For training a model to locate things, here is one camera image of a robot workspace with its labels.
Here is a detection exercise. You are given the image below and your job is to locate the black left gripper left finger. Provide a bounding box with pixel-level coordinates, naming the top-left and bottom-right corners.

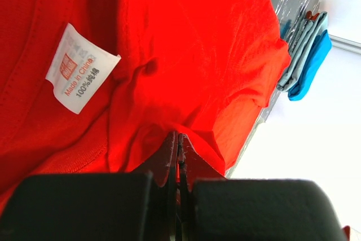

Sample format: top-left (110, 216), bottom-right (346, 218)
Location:
top-left (1, 132), bottom-right (178, 240)

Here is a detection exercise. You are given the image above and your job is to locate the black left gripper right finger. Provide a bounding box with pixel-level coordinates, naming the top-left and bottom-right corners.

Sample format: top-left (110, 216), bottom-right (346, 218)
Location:
top-left (178, 134), bottom-right (349, 240)

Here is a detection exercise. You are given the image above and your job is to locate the red t-shirt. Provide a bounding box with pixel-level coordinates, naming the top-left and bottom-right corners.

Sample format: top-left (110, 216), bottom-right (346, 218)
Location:
top-left (0, 0), bottom-right (350, 241)

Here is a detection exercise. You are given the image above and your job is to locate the folded blue t-shirt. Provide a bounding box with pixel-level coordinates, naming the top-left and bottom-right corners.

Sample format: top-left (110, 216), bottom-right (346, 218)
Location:
top-left (288, 30), bottom-right (332, 102)

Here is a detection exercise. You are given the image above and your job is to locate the folded grey t-shirt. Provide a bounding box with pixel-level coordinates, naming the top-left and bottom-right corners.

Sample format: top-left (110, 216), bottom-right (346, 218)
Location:
top-left (276, 11), bottom-right (328, 92)

